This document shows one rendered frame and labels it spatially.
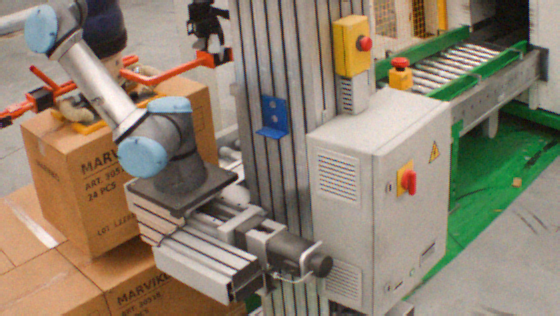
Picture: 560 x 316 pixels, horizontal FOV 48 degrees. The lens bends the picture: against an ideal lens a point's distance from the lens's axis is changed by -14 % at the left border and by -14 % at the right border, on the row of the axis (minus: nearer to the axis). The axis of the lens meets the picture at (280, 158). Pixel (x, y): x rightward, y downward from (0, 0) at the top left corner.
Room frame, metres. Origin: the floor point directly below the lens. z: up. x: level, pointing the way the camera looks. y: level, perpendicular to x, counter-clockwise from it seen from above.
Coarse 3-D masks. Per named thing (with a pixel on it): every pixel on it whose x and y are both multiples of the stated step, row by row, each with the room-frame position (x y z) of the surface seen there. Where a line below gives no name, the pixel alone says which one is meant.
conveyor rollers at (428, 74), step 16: (448, 48) 3.95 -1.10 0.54; (464, 48) 3.90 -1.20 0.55; (480, 48) 3.90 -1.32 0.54; (416, 64) 3.66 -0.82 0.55; (432, 64) 3.67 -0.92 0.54; (448, 64) 3.68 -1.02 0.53; (464, 64) 3.69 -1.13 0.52; (384, 80) 3.48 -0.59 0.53; (416, 80) 3.43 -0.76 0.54; (432, 80) 3.45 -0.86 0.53; (448, 80) 3.39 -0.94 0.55
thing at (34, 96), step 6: (36, 90) 2.04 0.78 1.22; (42, 90) 2.04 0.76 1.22; (48, 90) 2.02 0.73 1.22; (30, 96) 1.97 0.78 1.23; (36, 96) 1.99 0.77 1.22; (42, 96) 1.96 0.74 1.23; (48, 96) 1.97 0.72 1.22; (54, 96) 2.00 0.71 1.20; (30, 102) 1.97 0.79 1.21; (36, 102) 1.95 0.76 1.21; (42, 102) 1.96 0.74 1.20; (48, 102) 1.98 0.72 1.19; (54, 102) 1.99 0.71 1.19; (36, 108) 1.95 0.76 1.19; (42, 108) 1.95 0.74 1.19
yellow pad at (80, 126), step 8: (136, 96) 2.13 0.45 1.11; (144, 96) 2.15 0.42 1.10; (152, 96) 2.15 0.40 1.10; (160, 96) 2.15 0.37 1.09; (136, 104) 2.11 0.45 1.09; (144, 104) 2.11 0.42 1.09; (96, 112) 2.07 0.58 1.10; (80, 120) 2.02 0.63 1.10; (96, 120) 2.01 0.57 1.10; (80, 128) 1.97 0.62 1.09; (88, 128) 1.96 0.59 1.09; (96, 128) 1.98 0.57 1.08
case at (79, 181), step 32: (192, 96) 2.19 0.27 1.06; (32, 128) 2.07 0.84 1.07; (64, 128) 2.03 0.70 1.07; (32, 160) 2.09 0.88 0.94; (64, 160) 1.84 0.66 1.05; (96, 160) 1.91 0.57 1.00; (64, 192) 1.90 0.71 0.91; (96, 192) 1.90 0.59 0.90; (64, 224) 1.97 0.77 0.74; (96, 224) 1.88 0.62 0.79; (128, 224) 1.96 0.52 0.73; (96, 256) 1.85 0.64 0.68
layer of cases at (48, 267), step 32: (32, 192) 2.59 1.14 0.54; (0, 224) 2.32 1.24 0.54; (32, 224) 2.31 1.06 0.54; (0, 256) 2.07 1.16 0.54; (32, 256) 2.06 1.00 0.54; (64, 256) 2.06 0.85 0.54; (128, 256) 2.04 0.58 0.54; (0, 288) 1.85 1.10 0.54; (32, 288) 1.85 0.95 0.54; (64, 288) 1.85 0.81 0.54; (96, 288) 1.85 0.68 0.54; (128, 288) 1.89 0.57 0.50; (160, 288) 1.98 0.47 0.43; (192, 288) 2.07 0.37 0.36
